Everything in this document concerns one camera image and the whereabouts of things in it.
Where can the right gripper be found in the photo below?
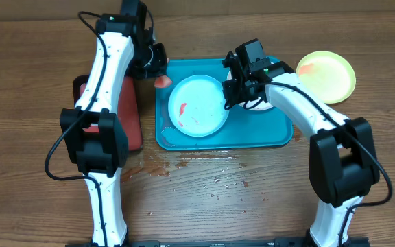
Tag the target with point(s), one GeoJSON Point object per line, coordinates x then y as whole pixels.
{"type": "Point", "coordinates": [232, 90]}

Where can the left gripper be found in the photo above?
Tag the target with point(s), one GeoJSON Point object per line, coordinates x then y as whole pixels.
{"type": "Point", "coordinates": [160, 69]}

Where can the pink sponge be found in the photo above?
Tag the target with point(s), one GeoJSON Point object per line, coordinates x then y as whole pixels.
{"type": "Point", "coordinates": [162, 82]}

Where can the light blue plate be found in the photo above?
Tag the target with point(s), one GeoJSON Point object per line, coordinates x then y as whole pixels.
{"type": "Point", "coordinates": [196, 106]}

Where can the yellow-green plate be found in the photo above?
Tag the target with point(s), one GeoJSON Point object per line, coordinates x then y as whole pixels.
{"type": "Point", "coordinates": [328, 75]}

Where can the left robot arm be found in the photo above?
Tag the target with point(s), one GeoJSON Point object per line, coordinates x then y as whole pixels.
{"type": "Point", "coordinates": [95, 139]}

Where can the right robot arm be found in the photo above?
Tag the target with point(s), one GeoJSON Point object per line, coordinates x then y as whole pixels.
{"type": "Point", "coordinates": [342, 157]}

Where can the teal plastic tray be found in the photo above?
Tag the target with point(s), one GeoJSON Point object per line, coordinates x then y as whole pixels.
{"type": "Point", "coordinates": [242, 129]}

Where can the black tray with pink water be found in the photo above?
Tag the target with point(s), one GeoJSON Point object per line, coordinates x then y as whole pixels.
{"type": "Point", "coordinates": [129, 116]}

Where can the white pink plate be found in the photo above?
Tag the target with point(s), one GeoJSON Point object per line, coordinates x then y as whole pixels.
{"type": "Point", "coordinates": [257, 105]}

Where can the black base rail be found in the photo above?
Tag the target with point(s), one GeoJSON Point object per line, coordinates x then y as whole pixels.
{"type": "Point", "coordinates": [214, 243]}

